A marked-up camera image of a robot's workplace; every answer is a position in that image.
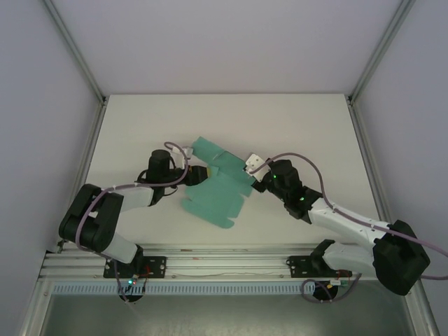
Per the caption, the grey metal sheet panel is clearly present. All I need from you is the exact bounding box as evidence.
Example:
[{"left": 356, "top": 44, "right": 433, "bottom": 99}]
[{"left": 20, "top": 293, "right": 438, "bottom": 336}]

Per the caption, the aluminium table side rail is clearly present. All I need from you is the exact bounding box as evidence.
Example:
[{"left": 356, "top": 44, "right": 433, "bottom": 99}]
[
  {"left": 346, "top": 97, "right": 442, "bottom": 336},
  {"left": 19, "top": 99, "right": 108, "bottom": 336}
]

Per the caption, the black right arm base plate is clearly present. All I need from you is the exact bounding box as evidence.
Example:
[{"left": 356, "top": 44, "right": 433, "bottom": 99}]
[{"left": 286, "top": 255, "right": 351, "bottom": 279}]

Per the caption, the aluminium mounting rail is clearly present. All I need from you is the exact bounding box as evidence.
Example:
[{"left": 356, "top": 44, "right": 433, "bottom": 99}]
[{"left": 40, "top": 244, "right": 389, "bottom": 281}]

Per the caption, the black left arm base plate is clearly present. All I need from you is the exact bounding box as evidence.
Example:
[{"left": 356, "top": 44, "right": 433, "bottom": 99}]
[{"left": 103, "top": 255, "right": 167, "bottom": 279}]

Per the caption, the slotted grey cable duct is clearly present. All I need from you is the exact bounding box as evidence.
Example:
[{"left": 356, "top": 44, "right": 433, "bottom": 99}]
[{"left": 52, "top": 283, "right": 351, "bottom": 295}]

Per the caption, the aluminium frame post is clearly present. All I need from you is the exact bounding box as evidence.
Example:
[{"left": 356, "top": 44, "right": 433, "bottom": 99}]
[
  {"left": 348, "top": 0, "right": 417, "bottom": 102},
  {"left": 43, "top": 0, "right": 108, "bottom": 104}
]

